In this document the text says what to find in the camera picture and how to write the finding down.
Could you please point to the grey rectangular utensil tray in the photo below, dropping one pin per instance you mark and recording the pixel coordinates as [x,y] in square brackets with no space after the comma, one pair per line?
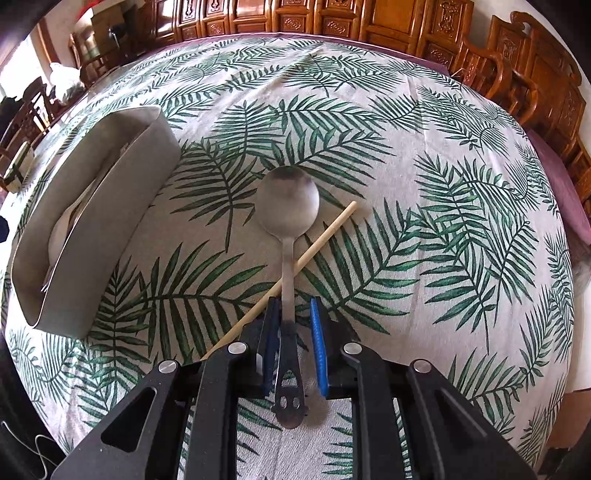
[115,203]

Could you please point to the large metal spoon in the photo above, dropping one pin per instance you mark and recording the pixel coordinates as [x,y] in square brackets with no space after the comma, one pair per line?
[286,198]

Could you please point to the round-back wooden chair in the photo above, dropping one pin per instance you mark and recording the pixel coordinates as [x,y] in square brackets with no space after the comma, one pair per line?
[498,74]

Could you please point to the long carved wooden sofa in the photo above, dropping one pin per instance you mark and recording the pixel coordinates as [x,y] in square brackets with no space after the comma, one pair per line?
[323,16]

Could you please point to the short purple seat cushion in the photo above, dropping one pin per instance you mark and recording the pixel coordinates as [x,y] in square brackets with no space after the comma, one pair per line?
[561,159]

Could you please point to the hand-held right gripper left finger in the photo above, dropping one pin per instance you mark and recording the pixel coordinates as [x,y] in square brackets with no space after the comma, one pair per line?
[273,341]

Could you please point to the carved wooden armchair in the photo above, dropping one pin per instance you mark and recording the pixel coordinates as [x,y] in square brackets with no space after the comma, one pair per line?
[545,69]

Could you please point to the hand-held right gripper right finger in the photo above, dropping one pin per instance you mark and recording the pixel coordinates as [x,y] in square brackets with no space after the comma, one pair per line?
[318,350]

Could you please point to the large white spoon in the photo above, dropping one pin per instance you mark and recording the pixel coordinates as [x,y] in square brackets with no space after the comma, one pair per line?
[60,240]

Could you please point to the dark wooden chair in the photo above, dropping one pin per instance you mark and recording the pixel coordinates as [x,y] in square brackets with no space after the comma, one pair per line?
[23,120]

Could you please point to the light wooden chopstick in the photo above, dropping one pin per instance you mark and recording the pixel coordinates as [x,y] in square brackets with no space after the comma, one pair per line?
[323,237]

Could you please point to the long purple seat cushion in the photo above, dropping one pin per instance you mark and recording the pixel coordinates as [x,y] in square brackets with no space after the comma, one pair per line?
[323,41]

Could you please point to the leaf print tablecloth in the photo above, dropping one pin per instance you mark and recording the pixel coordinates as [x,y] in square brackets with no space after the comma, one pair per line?
[369,161]

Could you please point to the white plastic bag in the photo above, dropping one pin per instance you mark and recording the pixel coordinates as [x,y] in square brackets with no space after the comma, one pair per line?
[67,76]

